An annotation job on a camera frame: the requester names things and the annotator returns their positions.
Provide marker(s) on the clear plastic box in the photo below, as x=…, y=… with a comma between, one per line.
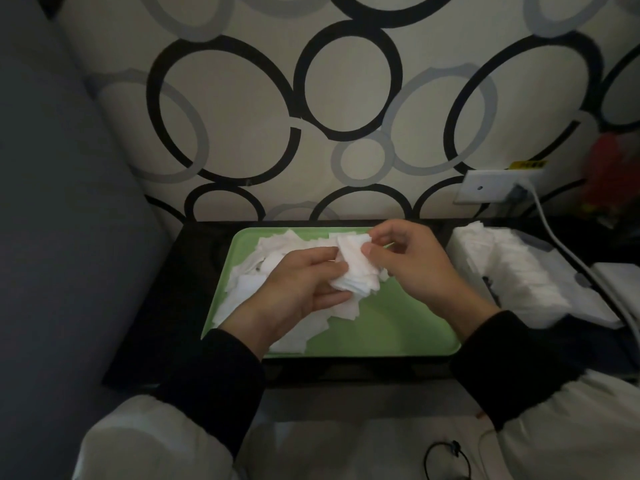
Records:
x=465, y=264

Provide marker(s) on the person's left forearm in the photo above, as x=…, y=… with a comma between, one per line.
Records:
x=200, y=409

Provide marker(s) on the person's right hand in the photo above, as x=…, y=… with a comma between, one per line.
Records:
x=425, y=269

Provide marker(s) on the person's right forearm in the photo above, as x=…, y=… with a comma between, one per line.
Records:
x=540, y=394

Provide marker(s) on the pile of white cotton pads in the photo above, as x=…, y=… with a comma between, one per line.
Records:
x=250, y=279

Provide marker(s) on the white power bank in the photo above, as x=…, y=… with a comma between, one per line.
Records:
x=620, y=284

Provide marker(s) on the white wall socket plate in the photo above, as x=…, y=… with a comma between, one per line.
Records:
x=480, y=187

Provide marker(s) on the person's left hand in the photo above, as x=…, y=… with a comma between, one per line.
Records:
x=285, y=299

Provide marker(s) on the grey upholstered sofa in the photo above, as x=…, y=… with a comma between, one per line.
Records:
x=60, y=244

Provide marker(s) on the green plastic tray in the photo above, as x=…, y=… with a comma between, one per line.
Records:
x=400, y=324

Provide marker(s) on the red decoration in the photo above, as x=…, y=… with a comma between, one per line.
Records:
x=612, y=174

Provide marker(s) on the yellow warning sticker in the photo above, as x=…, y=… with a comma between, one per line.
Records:
x=527, y=165

